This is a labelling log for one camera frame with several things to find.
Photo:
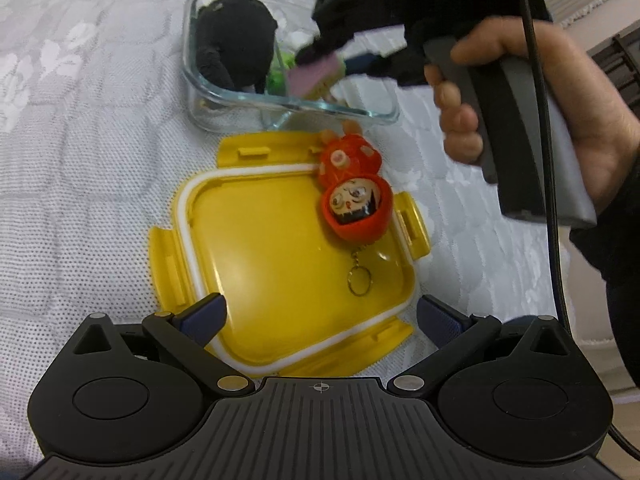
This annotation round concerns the black plush toy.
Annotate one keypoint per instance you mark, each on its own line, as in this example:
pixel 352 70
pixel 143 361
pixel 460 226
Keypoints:
pixel 235 42

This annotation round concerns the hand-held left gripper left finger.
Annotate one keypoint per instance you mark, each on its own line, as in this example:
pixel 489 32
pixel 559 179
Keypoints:
pixel 204 316

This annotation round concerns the pink eraser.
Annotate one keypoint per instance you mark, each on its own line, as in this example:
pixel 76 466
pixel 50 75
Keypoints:
pixel 312 76

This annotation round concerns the green small toy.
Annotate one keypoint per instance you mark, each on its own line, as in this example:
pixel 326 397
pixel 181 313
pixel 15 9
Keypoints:
pixel 277 72

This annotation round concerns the person's right hand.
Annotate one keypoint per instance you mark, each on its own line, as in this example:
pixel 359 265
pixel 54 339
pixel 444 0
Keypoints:
pixel 600 125

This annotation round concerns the white patterned bedspread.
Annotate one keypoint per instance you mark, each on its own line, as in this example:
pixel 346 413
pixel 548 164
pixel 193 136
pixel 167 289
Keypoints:
pixel 90 160

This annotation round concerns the yellow plastic container lid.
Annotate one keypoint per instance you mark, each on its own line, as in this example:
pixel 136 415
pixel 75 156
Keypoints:
pixel 292 270

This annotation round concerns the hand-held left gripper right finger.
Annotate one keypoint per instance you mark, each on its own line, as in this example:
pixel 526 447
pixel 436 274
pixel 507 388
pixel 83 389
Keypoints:
pixel 440 321

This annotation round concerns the dark furniture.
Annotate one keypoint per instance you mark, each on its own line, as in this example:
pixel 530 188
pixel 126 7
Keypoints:
pixel 622 67

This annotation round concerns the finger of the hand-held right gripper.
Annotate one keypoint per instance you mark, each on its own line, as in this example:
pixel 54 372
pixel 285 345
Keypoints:
pixel 320 50
pixel 365 62

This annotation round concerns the clear glass container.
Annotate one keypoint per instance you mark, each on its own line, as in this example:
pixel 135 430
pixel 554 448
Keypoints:
pixel 235 95

